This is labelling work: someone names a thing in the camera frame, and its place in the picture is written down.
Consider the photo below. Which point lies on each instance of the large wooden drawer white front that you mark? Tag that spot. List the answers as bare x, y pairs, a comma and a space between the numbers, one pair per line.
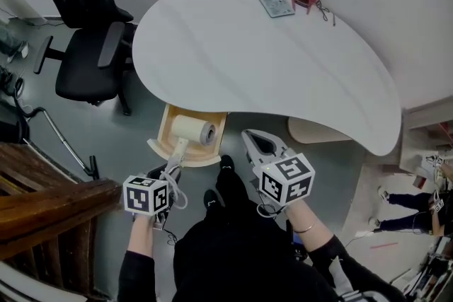
166, 145

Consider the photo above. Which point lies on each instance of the white cabinet with wooden drawer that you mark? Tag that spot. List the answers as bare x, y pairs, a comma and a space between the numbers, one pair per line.
265, 74

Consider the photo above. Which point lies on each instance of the person's right forearm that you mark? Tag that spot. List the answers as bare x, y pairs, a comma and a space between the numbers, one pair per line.
313, 242

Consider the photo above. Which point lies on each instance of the grey-blue flat packet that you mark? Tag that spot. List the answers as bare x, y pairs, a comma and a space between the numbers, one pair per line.
275, 3

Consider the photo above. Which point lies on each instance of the person's black right shoe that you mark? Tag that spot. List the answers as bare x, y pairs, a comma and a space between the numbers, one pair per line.
227, 163

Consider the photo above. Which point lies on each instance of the brown wooden frame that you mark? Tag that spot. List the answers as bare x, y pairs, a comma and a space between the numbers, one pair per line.
53, 201

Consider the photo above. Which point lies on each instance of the person's left forearm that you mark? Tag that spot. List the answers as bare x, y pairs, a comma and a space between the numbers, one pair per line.
139, 237

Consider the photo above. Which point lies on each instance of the person's black shoe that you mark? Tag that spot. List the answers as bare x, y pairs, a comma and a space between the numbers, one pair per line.
227, 163
212, 201

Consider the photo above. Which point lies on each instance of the black office chair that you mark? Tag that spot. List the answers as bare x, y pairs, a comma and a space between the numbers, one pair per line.
88, 74

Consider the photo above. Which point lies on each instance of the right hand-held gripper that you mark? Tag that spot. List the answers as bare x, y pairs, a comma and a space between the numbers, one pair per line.
286, 180

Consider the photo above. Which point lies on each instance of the person's legs in black trousers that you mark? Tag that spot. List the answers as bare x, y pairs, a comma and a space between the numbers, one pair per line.
230, 240

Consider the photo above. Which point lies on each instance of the black eyelash curler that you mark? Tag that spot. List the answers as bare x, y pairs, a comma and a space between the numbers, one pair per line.
326, 12

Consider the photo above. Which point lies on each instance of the metal vacuum cleaner tube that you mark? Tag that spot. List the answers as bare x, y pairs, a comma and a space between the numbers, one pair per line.
60, 132

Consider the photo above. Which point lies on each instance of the person's black left shoe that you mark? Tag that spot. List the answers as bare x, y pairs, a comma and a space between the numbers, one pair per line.
212, 201

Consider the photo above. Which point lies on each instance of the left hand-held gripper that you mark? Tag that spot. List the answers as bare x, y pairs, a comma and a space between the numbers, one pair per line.
141, 198

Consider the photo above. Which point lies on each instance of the beige open shelf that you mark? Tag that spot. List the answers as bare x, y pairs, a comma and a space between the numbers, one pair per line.
424, 131

